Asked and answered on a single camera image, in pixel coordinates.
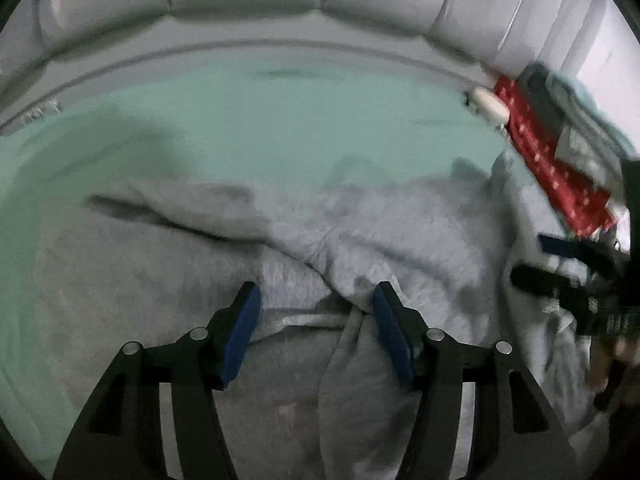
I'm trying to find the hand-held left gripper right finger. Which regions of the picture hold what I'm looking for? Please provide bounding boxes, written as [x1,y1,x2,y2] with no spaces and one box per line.
[371,281,573,480]

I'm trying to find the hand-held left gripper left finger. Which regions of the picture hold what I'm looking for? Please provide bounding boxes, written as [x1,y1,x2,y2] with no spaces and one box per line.
[52,281,262,480]

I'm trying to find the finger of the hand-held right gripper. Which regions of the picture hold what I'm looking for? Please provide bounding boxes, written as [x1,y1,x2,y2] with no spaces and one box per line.
[537,232,621,271]
[510,264,601,303]

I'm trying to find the grey printed hoodie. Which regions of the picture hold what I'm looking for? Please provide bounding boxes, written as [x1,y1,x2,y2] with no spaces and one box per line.
[35,150,616,480]

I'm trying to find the person's right hand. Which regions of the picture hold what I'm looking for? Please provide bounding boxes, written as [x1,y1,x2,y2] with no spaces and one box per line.
[587,332,640,396]

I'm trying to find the red patterned blanket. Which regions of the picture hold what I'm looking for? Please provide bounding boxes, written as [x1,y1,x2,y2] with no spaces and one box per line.
[492,75,618,238]

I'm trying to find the light blue fleece blanket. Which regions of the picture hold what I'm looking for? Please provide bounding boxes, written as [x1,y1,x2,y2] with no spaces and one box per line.
[545,70,638,156]

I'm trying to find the grey blue folded blanket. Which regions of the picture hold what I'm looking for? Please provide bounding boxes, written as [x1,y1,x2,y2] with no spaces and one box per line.
[517,62,571,131]

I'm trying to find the white oval case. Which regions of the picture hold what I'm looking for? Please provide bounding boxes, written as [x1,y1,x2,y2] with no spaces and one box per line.
[464,86,510,128]

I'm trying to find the green bed sheet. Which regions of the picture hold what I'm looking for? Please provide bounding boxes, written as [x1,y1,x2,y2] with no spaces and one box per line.
[0,50,541,461]

